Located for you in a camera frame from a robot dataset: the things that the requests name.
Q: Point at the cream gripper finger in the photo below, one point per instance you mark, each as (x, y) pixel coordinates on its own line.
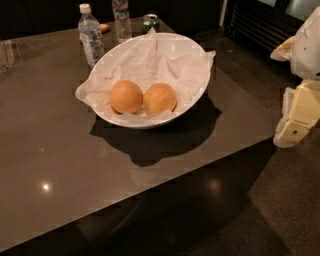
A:
(300, 113)
(283, 51)

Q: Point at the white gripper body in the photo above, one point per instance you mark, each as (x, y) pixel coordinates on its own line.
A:
(307, 50)

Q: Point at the orange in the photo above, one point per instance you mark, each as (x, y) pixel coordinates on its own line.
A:
(126, 96)
(159, 98)

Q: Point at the white ceramic bowl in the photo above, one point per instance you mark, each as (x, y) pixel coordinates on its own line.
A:
(196, 90)

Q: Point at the green soda can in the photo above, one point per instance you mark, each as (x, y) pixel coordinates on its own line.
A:
(150, 21)

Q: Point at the white paper liner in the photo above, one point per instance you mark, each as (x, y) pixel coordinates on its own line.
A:
(146, 63)

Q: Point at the rear clear water bottle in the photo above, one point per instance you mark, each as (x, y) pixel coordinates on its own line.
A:
(122, 20)

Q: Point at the white-capped water bottle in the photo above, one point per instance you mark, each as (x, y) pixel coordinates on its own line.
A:
(90, 35)

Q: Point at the clear plastic container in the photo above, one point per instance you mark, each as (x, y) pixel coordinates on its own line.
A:
(9, 55)

